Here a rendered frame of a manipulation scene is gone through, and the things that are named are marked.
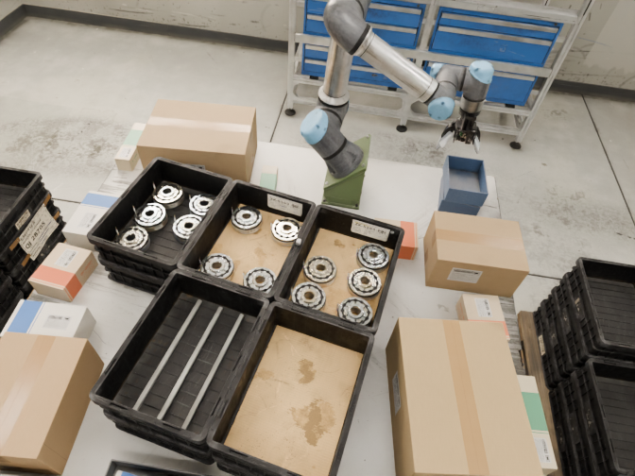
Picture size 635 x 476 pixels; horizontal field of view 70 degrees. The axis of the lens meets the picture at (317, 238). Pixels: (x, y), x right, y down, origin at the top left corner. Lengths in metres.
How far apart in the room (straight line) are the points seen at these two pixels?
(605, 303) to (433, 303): 0.84
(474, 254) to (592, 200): 1.98
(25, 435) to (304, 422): 0.65
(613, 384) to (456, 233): 0.91
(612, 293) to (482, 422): 1.17
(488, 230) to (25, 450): 1.46
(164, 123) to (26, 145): 1.75
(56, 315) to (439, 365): 1.10
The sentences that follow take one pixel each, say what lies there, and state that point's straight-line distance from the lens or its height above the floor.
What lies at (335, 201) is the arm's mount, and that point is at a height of 0.72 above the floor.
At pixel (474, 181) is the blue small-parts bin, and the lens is 1.98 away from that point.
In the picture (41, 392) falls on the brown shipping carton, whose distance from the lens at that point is 1.36.
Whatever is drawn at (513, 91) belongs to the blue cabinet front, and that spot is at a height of 0.42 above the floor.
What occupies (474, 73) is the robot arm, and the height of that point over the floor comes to 1.28.
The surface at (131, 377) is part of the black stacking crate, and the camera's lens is 1.34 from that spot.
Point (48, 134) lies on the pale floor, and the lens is 3.58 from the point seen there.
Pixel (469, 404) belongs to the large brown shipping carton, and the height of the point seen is 0.90.
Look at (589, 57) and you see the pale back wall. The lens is 4.40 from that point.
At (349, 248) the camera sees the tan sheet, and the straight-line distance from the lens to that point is 1.52.
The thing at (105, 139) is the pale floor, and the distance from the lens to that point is 3.41.
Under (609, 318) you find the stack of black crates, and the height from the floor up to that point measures 0.49.
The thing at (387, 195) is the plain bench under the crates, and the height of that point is 0.70.
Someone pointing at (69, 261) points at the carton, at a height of 0.77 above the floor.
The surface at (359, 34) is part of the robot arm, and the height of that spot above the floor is 1.40.
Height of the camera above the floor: 2.01
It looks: 50 degrees down
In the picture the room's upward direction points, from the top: 6 degrees clockwise
